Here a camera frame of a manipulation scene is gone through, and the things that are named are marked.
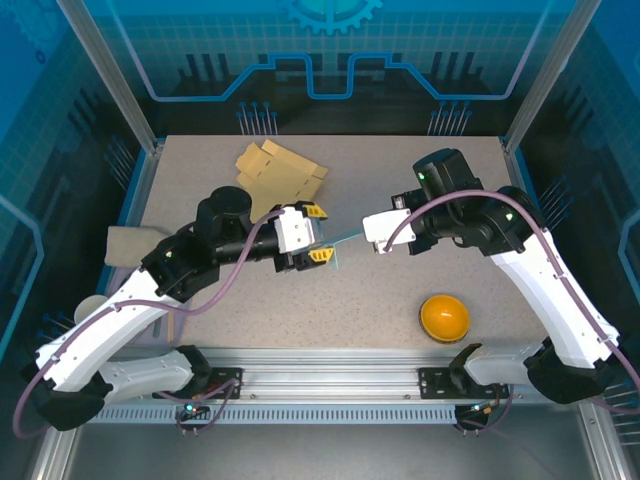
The yellow paper box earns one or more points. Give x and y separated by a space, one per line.
280 175

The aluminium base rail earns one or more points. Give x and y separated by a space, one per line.
325 375

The aluminium table side rail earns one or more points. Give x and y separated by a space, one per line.
517 170
140 195

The white and blue cup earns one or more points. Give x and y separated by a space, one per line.
87 307

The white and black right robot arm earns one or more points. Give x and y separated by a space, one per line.
540 300

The aluminium frame post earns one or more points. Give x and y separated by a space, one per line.
111 75
550 75

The orange bowl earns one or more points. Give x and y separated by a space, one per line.
445 317

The light blue paper box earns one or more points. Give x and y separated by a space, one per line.
345 239

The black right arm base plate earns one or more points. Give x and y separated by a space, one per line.
435 382

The lavender tray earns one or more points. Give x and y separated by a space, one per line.
155 332

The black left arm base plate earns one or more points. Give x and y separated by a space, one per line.
227 382

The beige cloth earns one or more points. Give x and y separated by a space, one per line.
130 245

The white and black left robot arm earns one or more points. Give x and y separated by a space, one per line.
100 340

